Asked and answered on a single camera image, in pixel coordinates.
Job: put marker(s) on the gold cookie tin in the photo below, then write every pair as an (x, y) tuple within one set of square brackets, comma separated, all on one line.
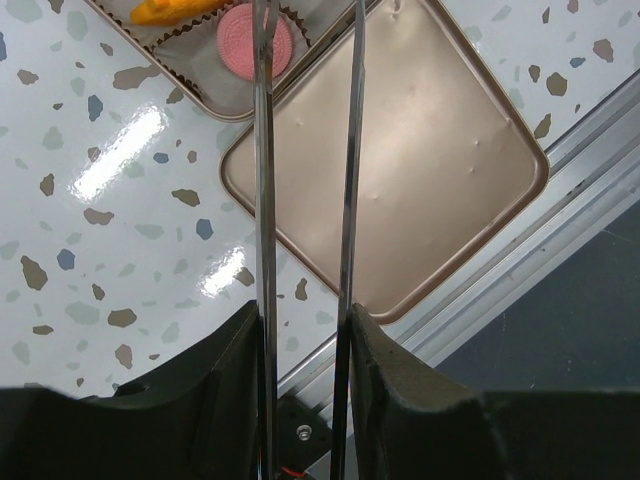
[(209, 56)]

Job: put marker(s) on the aluminium front rail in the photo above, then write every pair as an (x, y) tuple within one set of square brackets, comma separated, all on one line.
[(594, 178)]

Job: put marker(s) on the silver metal tongs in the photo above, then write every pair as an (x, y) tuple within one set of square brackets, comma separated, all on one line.
[(307, 155)]

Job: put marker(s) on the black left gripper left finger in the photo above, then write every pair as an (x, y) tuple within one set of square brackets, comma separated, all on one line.
[(192, 417)]

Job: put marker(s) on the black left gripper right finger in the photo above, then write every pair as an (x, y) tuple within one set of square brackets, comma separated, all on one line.
[(412, 422)]

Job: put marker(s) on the orange fish cookie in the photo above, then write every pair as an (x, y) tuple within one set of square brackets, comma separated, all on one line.
[(171, 12)]

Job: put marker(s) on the gold tin lid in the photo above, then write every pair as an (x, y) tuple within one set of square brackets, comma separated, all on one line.
[(446, 161)]

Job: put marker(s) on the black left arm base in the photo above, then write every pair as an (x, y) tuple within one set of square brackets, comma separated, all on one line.
[(302, 438)]

